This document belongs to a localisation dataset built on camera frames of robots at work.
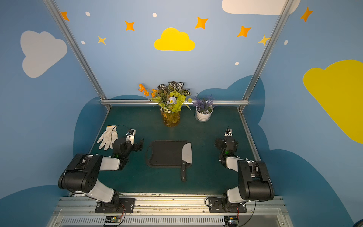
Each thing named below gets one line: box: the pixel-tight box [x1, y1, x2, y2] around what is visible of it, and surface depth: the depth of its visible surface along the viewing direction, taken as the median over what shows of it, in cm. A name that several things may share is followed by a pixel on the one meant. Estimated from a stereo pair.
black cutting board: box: [145, 139, 193, 169], surface depth 96 cm
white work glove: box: [96, 125, 119, 151], surface depth 103 cm
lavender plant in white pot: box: [192, 93, 215, 122], surface depth 106 cm
